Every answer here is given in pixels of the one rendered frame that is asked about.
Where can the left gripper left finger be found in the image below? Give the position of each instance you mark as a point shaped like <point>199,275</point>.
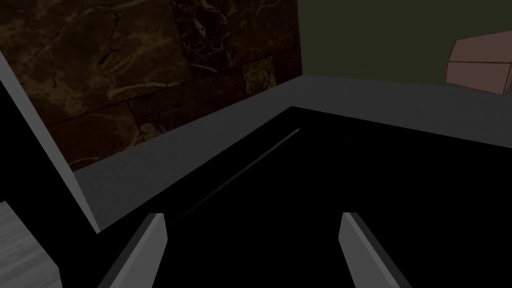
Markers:
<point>142,256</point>

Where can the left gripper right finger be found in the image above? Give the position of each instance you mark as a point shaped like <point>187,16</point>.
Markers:
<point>366,258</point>

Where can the black sink basin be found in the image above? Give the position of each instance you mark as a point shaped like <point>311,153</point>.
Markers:
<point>320,192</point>

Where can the pink box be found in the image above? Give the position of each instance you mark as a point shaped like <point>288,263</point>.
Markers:
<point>480,64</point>

